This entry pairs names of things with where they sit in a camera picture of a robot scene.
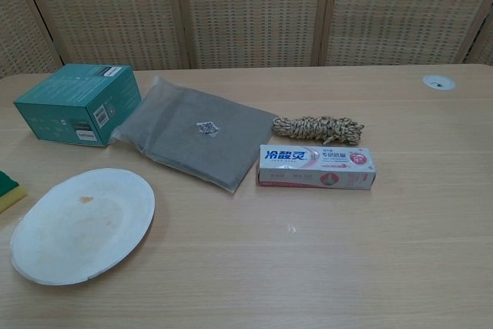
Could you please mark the yellow green sponge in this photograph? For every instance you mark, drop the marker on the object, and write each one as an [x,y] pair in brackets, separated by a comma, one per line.
[9,190]

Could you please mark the grey cloth in plastic bag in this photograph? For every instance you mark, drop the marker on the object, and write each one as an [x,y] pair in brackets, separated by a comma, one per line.
[192,137]

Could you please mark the white pink toothpaste box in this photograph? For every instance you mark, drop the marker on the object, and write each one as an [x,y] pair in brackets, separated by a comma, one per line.
[316,167]

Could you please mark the woven rattan folding screen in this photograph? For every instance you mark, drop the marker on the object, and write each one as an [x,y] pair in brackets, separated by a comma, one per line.
[246,9]

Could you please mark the teal cardboard box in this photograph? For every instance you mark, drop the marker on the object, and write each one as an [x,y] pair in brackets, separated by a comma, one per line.
[75,105]

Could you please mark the white round plate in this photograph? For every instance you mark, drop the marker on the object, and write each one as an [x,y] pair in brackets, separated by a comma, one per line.
[82,222]

